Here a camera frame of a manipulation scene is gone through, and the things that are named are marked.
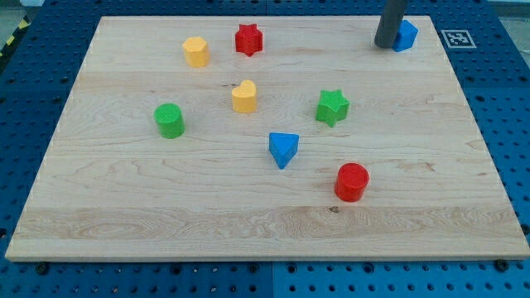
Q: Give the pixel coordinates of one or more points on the white fiducial marker tag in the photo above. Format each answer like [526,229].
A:
[458,39]

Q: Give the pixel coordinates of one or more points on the green star block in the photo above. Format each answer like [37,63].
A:
[332,107]

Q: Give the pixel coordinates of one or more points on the blue triangle block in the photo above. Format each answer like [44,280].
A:
[283,147]

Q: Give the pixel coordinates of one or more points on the blue pentagon block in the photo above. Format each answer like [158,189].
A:
[405,37]

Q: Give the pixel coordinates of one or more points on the black bolt front right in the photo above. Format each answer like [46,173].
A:
[501,265]

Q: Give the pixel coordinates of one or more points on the yellow hexagon block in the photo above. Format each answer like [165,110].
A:
[196,52]

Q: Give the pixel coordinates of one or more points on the light wooden board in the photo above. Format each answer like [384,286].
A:
[112,189]

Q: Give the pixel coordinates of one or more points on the red cylinder block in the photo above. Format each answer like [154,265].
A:
[351,181]

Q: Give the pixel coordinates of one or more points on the red star block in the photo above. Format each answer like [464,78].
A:
[248,39]

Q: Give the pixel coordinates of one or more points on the yellow heart block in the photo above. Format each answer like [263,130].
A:
[244,97]

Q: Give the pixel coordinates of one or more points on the black bolt front left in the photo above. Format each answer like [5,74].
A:
[42,268]

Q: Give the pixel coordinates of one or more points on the green cylinder block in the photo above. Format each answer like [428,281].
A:
[169,120]

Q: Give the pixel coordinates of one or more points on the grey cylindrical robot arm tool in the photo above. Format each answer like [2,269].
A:
[389,23]

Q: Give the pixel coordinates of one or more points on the black bolt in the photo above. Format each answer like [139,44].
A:
[42,268]
[501,265]

